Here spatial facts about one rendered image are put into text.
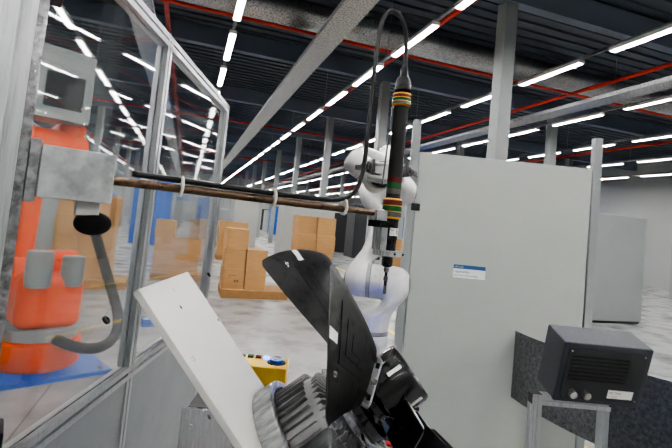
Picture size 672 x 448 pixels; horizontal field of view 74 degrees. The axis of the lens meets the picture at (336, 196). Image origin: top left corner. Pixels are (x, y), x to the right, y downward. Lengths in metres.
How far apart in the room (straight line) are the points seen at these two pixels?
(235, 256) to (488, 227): 6.07
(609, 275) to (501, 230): 8.11
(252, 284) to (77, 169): 7.87
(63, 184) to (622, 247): 10.96
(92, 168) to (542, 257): 2.75
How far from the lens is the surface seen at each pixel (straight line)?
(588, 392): 1.59
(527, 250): 3.07
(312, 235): 9.06
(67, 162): 0.71
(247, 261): 8.44
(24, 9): 0.75
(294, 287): 0.97
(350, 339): 0.72
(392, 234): 1.00
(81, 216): 0.74
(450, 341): 2.99
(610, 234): 10.99
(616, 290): 11.21
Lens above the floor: 1.50
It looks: 3 degrees up
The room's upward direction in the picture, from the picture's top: 6 degrees clockwise
